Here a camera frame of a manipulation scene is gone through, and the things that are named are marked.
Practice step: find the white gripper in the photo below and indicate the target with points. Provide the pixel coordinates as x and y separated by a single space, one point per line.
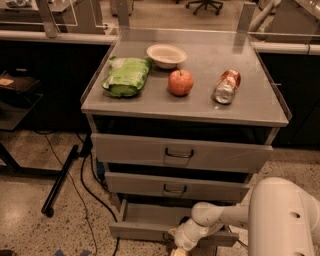
184 235

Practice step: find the grey bottom drawer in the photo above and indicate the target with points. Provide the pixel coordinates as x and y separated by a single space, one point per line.
149 218

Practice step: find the grey drawer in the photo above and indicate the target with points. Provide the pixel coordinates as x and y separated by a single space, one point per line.
149 218
191 154
159 186

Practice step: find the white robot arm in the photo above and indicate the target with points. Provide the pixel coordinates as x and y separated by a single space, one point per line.
281 219

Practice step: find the grey middle drawer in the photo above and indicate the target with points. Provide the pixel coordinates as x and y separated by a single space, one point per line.
159 186

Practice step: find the grey top drawer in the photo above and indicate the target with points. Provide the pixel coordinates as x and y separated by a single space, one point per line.
191 154

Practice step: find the grey drawer cabinet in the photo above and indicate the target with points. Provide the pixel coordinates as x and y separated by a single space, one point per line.
182 115

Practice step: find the black metal stand leg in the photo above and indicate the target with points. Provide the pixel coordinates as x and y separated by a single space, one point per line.
47 208

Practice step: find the red soda can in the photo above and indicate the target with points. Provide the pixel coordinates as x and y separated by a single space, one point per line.
225 90

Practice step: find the red apple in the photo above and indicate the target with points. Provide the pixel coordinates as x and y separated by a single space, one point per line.
180 82

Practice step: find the green chip bag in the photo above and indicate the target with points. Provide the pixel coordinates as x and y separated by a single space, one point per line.
126 76

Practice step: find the white paper bowl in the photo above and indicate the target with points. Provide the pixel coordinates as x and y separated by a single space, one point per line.
166 56

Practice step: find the black side table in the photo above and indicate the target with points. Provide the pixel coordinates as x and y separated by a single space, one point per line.
16 101

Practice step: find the black office chair base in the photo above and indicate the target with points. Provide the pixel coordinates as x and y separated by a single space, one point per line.
215 4

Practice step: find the white railing pipe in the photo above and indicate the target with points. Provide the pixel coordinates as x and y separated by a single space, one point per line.
72 38

